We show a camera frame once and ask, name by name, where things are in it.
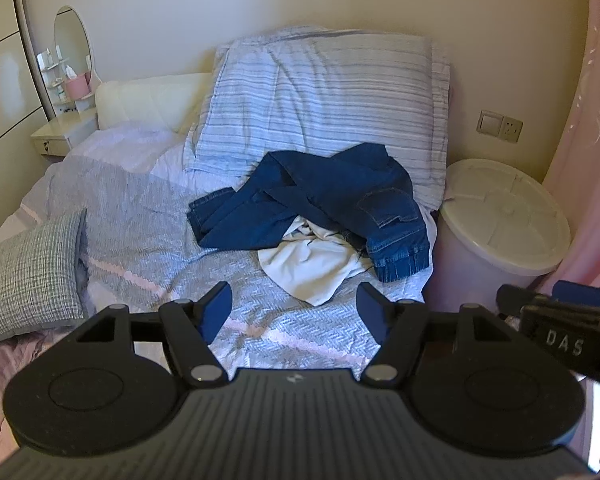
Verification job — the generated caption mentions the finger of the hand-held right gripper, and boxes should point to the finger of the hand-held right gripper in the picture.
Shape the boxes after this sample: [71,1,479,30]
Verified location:
[551,280,600,311]
[496,283,600,322]

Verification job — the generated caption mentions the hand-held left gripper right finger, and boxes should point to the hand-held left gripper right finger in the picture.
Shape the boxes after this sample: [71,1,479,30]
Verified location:
[356,281,511,389]

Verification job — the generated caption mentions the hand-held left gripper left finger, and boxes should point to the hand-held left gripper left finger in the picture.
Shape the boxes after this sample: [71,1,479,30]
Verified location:
[75,281,233,389]

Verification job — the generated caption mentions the blue denim jeans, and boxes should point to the blue denim jeans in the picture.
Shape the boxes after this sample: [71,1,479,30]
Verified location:
[187,142,433,283]

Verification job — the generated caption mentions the white crumpled garment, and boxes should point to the white crumpled garment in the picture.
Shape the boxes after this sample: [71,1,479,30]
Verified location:
[257,215,376,307]

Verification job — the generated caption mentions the white lidded bin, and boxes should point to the white lidded bin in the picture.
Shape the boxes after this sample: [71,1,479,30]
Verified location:
[425,158,572,318]

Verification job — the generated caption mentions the grey and pink bedspread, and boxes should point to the grey and pink bedspread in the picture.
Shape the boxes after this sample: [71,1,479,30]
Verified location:
[0,155,438,466]

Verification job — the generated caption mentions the pink patterned curtain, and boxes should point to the pink patterned curtain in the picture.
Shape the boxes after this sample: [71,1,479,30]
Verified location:
[542,0,600,301]

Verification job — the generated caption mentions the lilac bed sheet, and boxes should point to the lilac bed sheet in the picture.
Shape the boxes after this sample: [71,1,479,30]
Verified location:
[10,127,188,221]

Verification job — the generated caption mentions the grey checked pillow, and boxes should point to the grey checked pillow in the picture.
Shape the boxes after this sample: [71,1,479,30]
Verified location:
[0,208,90,346]

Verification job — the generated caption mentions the blue striped pillow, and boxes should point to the blue striped pillow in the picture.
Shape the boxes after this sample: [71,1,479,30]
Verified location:
[182,25,331,173]
[260,32,453,211]

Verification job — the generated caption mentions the cream padded headboard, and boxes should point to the cream padded headboard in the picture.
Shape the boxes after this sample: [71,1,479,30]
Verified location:
[95,72,213,133]

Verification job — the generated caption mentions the cream vanity table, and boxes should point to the cream vanity table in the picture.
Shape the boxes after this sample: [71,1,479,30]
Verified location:
[30,107,101,158]

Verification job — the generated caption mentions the pink tissue box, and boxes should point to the pink tissue box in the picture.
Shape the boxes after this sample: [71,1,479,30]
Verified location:
[64,72,91,100]

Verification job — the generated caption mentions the small white cosmetics shelf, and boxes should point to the small white cosmetics shelf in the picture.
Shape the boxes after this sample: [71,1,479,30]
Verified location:
[36,46,67,106]

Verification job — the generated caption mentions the white wardrobe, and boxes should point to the white wardrobe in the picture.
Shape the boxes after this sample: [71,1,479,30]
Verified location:
[0,0,56,251]

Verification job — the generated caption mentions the round vanity mirror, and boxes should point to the round vanity mirror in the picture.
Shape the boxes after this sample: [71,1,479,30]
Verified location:
[53,6,102,93]

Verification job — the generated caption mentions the cream wall socket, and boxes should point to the cream wall socket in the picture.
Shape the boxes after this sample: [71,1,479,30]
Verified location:
[500,115,524,143]

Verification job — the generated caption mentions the cream wall switch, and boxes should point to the cream wall switch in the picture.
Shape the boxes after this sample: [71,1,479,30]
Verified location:
[477,109,503,136]

